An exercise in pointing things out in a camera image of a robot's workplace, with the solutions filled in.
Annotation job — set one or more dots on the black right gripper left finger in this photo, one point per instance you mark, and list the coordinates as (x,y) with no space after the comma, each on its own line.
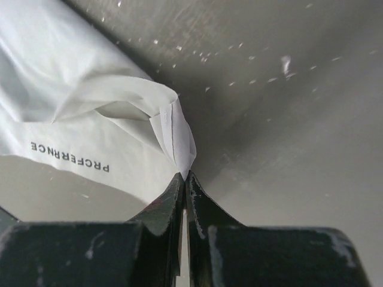
(142,251)

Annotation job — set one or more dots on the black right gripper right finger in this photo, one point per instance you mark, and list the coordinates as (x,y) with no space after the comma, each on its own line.
(225,252)

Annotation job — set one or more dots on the white underwear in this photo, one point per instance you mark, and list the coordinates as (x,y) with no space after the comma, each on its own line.
(71,99)

